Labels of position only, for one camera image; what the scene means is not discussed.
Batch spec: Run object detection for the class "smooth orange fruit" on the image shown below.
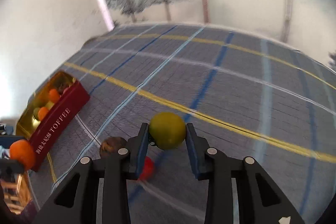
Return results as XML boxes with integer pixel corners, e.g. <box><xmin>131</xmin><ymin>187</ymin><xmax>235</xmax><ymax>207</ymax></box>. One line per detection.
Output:
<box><xmin>49</xmin><ymin>89</ymin><xmax>60</xmax><ymax>103</ymax></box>

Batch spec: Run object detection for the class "green fruit with stem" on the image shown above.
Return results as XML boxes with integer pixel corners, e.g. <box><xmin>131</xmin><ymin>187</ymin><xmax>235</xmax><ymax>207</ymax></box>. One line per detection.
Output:
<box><xmin>33</xmin><ymin>101</ymin><xmax>54</xmax><ymax>121</ymax></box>

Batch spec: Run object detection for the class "grey plaid tablecloth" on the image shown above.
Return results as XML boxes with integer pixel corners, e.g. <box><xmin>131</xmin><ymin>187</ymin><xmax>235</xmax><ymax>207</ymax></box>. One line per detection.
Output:
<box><xmin>29</xmin><ymin>24</ymin><xmax>335</xmax><ymax>223</ymax></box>

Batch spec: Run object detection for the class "green round fruit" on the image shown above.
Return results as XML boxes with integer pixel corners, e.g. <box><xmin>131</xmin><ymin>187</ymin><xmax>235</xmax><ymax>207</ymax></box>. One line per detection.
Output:
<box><xmin>149</xmin><ymin>112</ymin><xmax>186</xmax><ymax>150</ymax></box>

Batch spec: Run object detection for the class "dark brown passion fruit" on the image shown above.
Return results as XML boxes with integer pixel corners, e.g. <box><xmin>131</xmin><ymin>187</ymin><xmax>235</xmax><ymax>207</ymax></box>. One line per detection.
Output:
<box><xmin>99</xmin><ymin>136</ymin><xmax>127</xmax><ymax>159</ymax></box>

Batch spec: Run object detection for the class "wooden stool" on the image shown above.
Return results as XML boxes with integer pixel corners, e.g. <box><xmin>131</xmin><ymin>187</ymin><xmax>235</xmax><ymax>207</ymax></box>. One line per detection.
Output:
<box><xmin>1</xmin><ymin>172</ymin><xmax>33</xmax><ymax>214</ymax></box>

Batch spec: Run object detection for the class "orange tangerine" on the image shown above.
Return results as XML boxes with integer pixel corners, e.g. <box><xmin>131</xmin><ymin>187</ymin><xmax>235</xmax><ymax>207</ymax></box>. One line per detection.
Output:
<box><xmin>9</xmin><ymin>139</ymin><xmax>35</xmax><ymax>170</ymax></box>

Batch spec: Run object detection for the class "gold and red toffee tin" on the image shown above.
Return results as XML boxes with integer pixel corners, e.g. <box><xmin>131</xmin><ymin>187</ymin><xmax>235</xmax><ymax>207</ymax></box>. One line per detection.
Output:
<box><xmin>15</xmin><ymin>71</ymin><xmax>90</xmax><ymax>172</ymax></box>

